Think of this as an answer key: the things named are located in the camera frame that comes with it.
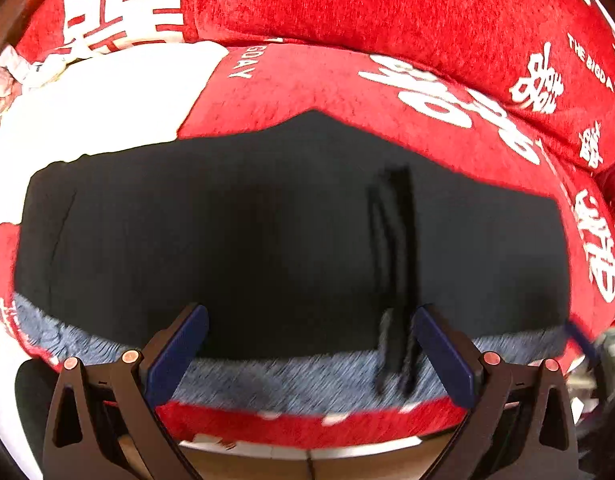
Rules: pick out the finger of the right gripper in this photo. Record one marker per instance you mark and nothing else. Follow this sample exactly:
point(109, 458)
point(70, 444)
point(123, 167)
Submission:
point(581, 339)

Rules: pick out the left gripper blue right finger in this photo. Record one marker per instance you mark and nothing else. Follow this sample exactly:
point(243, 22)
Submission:
point(519, 422)

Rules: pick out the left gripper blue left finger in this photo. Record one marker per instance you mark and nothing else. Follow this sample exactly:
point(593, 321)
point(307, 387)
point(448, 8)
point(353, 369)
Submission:
point(94, 406)

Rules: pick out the black pants with patterned waistband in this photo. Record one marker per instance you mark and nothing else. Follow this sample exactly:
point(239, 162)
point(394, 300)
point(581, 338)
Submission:
point(310, 244)

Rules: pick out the red pillow with white characters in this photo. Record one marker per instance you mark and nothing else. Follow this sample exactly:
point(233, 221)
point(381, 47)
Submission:
point(550, 61)

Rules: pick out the red blanket with white characters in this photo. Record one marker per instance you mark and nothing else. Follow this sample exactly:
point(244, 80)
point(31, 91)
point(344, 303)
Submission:
point(162, 93)

